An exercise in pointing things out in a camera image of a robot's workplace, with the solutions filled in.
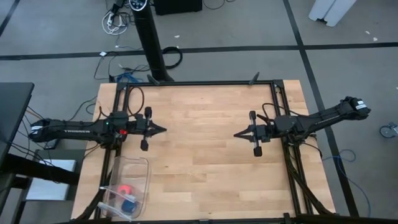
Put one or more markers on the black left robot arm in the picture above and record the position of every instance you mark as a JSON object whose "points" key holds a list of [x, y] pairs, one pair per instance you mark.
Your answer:
{"points": [[77, 130]]}

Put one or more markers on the black equipment case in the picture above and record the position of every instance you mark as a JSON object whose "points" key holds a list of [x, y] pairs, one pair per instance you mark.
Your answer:
{"points": [[177, 6]]}

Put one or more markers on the white power strip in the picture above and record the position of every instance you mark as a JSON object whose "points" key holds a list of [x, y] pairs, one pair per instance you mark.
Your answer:
{"points": [[112, 21]]}

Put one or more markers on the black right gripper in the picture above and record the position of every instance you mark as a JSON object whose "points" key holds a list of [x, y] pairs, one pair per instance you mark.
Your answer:
{"points": [[264, 132]]}

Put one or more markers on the clear plastic bin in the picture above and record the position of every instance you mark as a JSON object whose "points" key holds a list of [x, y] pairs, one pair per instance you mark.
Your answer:
{"points": [[124, 171]]}

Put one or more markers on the pink elastic bandage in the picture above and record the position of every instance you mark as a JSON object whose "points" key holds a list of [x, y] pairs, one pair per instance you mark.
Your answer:
{"points": [[120, 189]]}

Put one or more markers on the white board base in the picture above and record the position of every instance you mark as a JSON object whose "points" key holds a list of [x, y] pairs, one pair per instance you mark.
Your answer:
{"points": [[332, 11]]}

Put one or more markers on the black desk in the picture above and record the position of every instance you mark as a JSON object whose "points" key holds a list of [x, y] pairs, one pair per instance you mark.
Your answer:
{"points": [[14, 118]]}

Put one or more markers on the black power adapter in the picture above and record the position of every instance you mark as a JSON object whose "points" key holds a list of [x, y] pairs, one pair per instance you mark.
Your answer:
{"points": [[51, 144]]}

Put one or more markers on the black frame clip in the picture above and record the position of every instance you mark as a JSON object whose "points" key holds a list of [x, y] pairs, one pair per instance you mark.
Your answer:
{"points": [[254, 78]]}

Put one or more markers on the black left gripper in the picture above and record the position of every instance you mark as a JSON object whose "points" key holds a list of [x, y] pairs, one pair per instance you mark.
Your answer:
{"points": [[144, 129]]}

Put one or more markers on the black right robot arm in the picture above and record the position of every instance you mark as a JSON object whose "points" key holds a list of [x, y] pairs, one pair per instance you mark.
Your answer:
{"points": [[326, 116]]}

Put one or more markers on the blue bandage roll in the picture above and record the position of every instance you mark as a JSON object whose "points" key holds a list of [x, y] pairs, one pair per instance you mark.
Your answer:
{"points": [[129, 207]]}

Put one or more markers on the grey caster wheel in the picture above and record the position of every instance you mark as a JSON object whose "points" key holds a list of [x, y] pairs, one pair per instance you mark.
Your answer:
{"points": [[388, 130]]}

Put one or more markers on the white box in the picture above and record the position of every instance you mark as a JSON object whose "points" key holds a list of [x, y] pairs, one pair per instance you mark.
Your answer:
{"points": [[51, 180]]}

